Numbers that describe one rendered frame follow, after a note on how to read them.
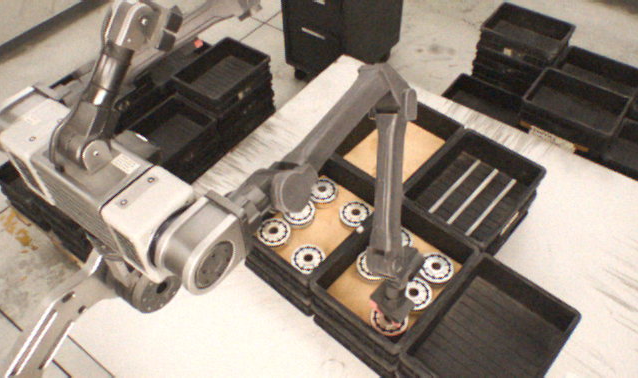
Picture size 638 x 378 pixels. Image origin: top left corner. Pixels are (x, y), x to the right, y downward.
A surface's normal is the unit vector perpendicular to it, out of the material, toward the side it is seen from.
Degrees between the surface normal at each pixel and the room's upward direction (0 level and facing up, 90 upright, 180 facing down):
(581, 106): 0
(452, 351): 0
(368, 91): 59
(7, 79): 0
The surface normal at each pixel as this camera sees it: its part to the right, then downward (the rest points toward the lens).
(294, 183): 0.70, 0.08
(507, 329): -0.01, -0.65
